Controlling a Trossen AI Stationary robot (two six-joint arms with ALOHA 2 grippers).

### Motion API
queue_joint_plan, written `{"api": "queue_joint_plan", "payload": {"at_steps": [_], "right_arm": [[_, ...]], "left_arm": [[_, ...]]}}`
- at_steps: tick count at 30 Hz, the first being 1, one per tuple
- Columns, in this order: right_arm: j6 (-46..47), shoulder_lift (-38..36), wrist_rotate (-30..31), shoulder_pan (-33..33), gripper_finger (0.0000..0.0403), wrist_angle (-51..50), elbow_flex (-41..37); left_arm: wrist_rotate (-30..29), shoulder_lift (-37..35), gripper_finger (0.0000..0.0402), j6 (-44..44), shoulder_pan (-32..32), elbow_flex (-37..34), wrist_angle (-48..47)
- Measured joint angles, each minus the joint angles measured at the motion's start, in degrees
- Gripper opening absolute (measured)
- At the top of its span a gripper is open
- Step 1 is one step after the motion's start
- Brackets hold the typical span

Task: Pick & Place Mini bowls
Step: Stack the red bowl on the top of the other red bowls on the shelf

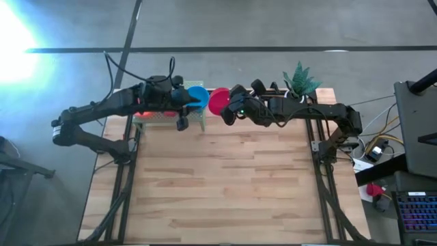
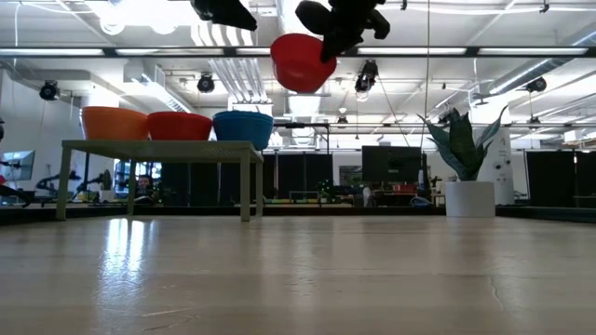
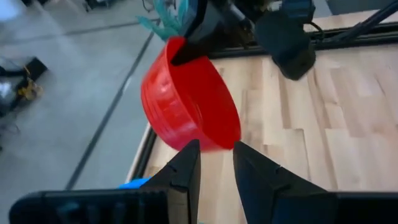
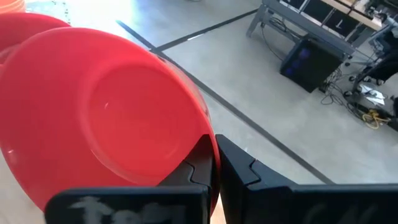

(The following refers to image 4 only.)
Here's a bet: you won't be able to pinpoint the green perforated metal shelf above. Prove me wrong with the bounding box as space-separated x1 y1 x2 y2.
26 0 74 27

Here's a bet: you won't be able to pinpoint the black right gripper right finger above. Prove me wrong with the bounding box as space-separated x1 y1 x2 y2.
215 134 295 224

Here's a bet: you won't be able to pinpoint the red plastic mini bowl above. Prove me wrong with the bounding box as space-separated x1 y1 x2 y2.
0 12 72 65
0 27 222 215

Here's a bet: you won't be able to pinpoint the coiled yellow cable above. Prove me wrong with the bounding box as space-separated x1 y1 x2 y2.
362 109 391 130

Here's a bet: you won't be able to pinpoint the grey metal bench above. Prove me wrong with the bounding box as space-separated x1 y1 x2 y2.
246 0 357 58

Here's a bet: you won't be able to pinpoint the black office chair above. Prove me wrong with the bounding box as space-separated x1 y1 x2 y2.
343 23 398 94

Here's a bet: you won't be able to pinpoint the white papers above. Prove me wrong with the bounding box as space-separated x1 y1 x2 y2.
357 83 386 106

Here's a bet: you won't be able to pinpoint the wooden desk top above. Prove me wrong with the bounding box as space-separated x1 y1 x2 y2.
320 0 385 32

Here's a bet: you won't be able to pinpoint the orange plastic mini bowl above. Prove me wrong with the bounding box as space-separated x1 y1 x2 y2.
0 0 26 15

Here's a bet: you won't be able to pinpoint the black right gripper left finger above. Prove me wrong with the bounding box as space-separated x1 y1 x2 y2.
158 133 216 189

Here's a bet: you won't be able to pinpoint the black computer tower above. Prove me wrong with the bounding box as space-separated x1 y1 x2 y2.
279 39 345 93

